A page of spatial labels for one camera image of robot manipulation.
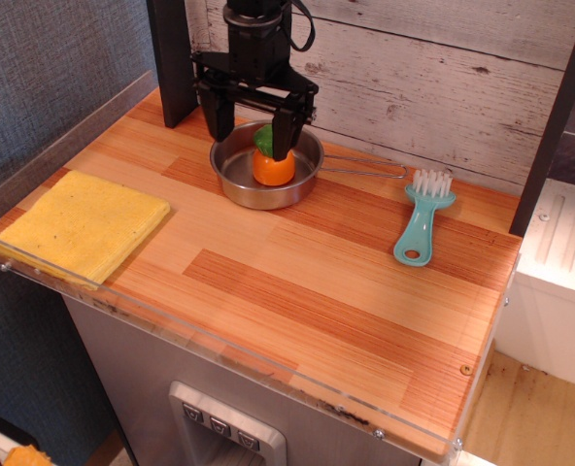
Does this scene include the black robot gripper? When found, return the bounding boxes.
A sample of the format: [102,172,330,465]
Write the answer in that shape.
[191,8,319,161]

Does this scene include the fat orange toy carrot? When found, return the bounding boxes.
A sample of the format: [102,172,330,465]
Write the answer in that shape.
[253,124,295,186]

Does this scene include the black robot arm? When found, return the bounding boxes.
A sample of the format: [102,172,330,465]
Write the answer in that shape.
[191,1,319,161]

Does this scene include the small steel pan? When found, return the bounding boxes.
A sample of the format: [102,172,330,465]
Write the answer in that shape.
[209,119,409,212]

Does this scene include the teal dish brush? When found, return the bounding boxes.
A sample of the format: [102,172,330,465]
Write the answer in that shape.
[393,169,456,267]

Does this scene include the folded yellow cloth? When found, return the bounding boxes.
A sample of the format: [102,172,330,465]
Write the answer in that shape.
[0,171,170,290]

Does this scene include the grey toy fridge cabinet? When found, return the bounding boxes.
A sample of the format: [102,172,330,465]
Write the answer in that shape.
[64,298,421,465]

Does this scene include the clear acrylic front guard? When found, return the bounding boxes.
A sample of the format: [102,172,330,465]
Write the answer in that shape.
[0,241,469,465]

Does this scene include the silver dispenser panel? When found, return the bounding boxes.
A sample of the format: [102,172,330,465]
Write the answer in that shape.
[169,381,288,465]

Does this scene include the white toy sink unit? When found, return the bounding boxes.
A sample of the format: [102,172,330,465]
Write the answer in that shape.
[494,180,575,383]

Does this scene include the orange object bottom left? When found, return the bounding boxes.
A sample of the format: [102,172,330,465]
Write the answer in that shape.
[3,446,53,466]

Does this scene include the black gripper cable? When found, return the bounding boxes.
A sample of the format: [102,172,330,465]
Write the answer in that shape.
[282,0,316,52]

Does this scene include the dark right frame post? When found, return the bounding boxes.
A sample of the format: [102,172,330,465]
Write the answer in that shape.
[509,44,575,237]

